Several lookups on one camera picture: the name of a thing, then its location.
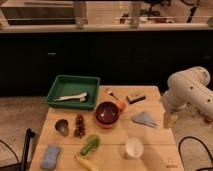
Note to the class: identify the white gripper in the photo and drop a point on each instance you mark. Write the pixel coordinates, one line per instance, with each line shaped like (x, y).
(169, 120)

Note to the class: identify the blue grey towel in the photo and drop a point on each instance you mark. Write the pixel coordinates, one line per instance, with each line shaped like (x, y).
(144, 118)

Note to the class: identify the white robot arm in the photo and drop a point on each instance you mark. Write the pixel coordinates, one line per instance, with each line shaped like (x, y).
(187, 87)

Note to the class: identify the white paper cup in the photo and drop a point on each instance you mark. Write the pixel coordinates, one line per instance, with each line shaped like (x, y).
(133, 148)

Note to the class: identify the small metal cup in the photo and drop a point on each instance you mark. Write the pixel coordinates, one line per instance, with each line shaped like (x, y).
(62, 126)

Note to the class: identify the black wooden brush block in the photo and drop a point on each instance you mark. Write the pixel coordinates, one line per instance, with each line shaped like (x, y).
(133, 99)

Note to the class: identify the orange ball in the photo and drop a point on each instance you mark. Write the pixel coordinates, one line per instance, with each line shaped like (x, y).
(121, 105)

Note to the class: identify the dark red bowl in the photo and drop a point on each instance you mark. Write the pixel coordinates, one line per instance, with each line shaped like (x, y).
(107, 114)

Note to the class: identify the green toy vegetable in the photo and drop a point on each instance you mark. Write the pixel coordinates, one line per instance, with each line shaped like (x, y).
(93, 142)

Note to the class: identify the brown pine cone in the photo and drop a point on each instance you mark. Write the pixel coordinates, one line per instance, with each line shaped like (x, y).
(80, 130)

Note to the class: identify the white bone toy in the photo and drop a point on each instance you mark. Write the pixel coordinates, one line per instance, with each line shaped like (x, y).
(81, 97)

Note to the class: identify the green plastic tray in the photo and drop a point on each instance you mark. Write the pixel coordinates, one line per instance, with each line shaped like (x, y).
(69, 85)

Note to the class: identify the blue sponge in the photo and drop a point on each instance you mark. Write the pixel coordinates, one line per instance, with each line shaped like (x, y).
(49, 159)

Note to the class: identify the black stand left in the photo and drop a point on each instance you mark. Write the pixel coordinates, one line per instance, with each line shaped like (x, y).
(21, 163)

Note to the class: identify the small brush with handle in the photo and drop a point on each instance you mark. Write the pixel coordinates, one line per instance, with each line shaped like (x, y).
(109, 92)

